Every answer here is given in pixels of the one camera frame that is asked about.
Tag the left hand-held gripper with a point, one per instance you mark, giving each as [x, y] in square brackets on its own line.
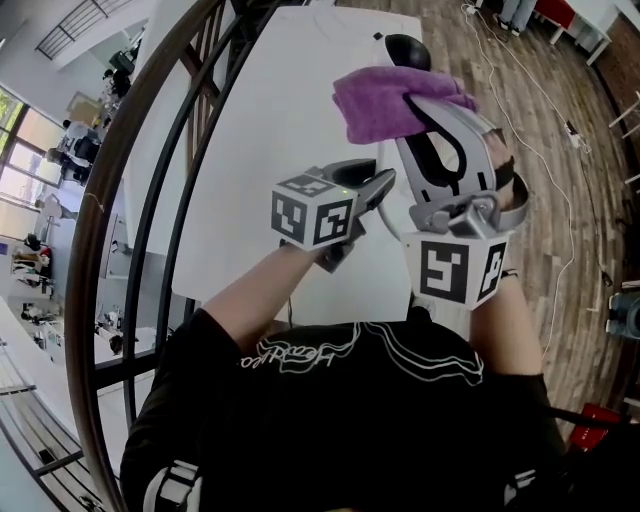
[300, 215]

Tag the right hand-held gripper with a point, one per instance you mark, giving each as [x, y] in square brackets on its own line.
[445, 270]

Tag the purple cloth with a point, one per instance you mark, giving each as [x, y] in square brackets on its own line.
[380, 105]

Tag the black and white dome appliance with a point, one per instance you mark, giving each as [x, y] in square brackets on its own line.
[410, 50]

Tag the person's left forearm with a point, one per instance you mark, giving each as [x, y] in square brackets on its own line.
[250, 295]

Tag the person's right forearm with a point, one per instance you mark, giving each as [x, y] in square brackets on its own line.
[505, 330]

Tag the person's right hand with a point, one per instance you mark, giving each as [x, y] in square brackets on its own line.
[502, 150]

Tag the white power strip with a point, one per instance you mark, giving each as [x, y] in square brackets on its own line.
[572, 130]

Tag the person's grey shoe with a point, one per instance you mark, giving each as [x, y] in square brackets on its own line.
[424, 306]

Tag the red stool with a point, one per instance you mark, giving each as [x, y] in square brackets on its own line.
[552, 12]

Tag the white desk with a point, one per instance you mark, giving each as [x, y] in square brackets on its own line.
[590, 25]

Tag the person's black t-shirt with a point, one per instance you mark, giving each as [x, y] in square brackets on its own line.
[350, 425]

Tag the dark metal railing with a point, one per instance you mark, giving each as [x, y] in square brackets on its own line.
[90, 250]

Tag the red box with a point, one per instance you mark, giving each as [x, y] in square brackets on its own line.
[595, 425]

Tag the distant black railing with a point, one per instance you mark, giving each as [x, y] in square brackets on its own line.
[85, 20]

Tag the large glass window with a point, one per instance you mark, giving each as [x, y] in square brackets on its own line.
[20, 165]

